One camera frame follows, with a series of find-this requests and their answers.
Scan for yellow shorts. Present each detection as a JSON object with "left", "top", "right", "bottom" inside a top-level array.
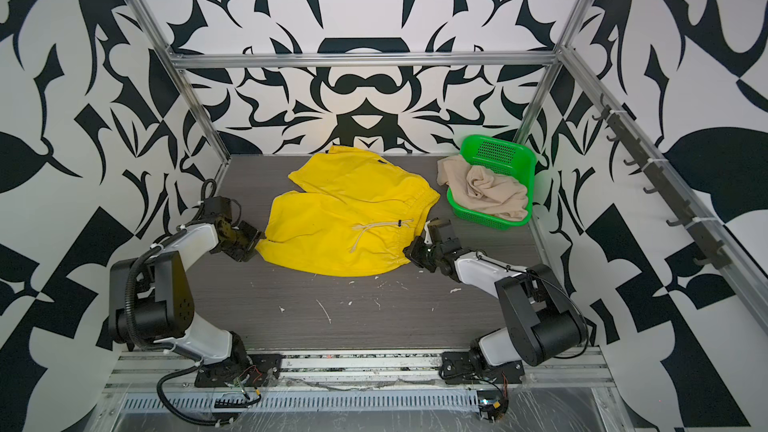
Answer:
[{"left": 256, "top": 146, "right": 440, "bottom": 278}]

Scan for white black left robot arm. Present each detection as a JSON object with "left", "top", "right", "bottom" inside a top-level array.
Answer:
[{"left": 107, "top": 196, "right": 261, "bottom": 387}]

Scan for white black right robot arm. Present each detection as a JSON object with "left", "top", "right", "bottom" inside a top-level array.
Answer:
[{"left": 404, "top": 236, "right": 589, "bottom": 385}]

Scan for beige shorts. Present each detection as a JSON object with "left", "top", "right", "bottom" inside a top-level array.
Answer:
[{"left": 437, "top": 155, "right": 528, "bottom": 222}]

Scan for green plastic basket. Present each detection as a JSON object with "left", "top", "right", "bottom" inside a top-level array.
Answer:
[{"left": 437, "top": 135, "right": 537, "bottom": 231}]

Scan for small green-lit electronics board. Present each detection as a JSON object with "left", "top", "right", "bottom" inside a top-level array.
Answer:
[{"left": 477, "top": 390, "right": 509, "bottom": 423}]

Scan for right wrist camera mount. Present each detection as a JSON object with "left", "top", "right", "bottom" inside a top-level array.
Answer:
[{"left": 424, "top": 219, "right": 457, "bottom": 245}]

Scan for white slotted cable duct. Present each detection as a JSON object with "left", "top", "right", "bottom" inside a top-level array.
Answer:
[{"left": 119, "top": 388, "right": 481, "bottom": 414}]

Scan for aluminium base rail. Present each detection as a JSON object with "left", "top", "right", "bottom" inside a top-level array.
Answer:
[{"left": 106, "top": 348, "right": 614, "bottom": 389}]

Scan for aluminium cage frame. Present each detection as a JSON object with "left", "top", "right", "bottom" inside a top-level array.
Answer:
[{"left": 126, "top": 0, "right": 767, "bottom": 328}]

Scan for black wall hook rack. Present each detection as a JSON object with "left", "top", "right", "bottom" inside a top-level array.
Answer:
[{"left": 593, "top": 93, "right": 733, "bottom": 270}]

